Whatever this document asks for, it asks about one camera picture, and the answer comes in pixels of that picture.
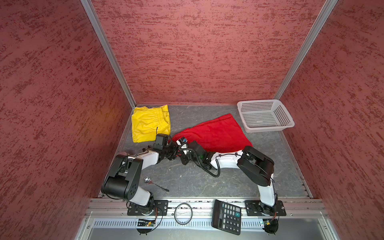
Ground yellow shorts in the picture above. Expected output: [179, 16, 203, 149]
[132, 105, 171, 143]

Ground red shorts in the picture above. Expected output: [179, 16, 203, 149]
[173, 114, 253, 153]

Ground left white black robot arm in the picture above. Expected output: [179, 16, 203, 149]
[101, 143, 178, 215]

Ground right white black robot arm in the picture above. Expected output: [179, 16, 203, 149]
[178, 144, 278, 216]

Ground metal spoon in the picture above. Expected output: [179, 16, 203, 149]
[144, 177, 170, 193]

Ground black calculator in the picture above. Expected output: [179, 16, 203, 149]
[212, 200, 242, 236]

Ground white plastic basket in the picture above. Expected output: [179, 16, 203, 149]
[237, 100, 295, 133]

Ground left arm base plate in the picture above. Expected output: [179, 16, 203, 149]
[127, 200, 169, 217]

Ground grey ring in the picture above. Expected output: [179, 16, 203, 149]
[174, 202, 193, 226]

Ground left circuit board with wires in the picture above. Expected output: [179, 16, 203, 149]
[136, 207, 164, 235]

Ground circuit board with wires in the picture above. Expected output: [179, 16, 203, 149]
[263, 213, 279, 235]
[136, 207, 164, 235]

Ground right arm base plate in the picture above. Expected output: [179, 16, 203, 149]
[245, 200, 287, 217]

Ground aluminium front frame rail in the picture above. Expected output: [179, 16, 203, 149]
[75, 198, 339, 240]

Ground right circuit board with wires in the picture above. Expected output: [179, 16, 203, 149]
[263, 213, 279, 235]

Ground left aluminium corner post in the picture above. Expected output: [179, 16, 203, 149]
[81, 0, 137, 109]

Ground aluminium corner post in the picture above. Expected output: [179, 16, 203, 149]
[81, 0, 137, 109]
[274, 0, 338, 100]

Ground right aluminium corner post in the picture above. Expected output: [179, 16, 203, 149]
[274, 0, 338, 100]

